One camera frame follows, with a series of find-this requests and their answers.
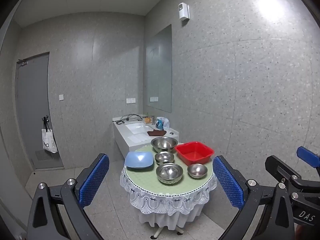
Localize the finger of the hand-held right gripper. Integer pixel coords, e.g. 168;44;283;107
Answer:
297;146;320;168
265;155;305;183

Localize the blue white plastic bag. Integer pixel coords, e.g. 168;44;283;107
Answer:
155;117;170;130

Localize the door vent grille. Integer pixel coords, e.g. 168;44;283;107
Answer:
35;150;54;161

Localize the medium steel bowl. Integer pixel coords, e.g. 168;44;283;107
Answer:
156;163;184;184

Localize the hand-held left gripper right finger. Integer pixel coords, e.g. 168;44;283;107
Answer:
212;155;295;240

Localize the white table base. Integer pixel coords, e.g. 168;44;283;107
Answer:
150;226;184;239

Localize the brown cloth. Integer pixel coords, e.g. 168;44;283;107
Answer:
147;129;167;137

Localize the round table with lace cloth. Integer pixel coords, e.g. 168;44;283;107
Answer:
120;142;218;230

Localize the white wall dispenser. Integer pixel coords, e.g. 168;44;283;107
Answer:
178;2;190;20

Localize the large steel bowl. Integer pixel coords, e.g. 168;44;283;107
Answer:
151;137;178;153

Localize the red plastic basin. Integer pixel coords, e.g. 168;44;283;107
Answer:
174;141;215;166

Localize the white tote bag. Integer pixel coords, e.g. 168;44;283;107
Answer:
41;129;58;153

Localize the grey door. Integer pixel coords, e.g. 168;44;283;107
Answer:
15;52;64;172

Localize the wall mirror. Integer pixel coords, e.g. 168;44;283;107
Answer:
146;24;172;113

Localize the black cable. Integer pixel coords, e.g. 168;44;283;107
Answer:
116;114;143;125

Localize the small steel bowl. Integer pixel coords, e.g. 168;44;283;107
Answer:
155;151;175;165
187;163;208;179

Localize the blue plastic plate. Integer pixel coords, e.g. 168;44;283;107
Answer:
124;151;154;169

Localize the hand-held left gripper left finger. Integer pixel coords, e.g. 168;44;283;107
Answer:
26;153;110;240

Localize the white sink counter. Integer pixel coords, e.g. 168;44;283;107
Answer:
112;114;180;159

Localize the white sink basin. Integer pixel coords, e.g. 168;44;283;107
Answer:
125;122;150;134

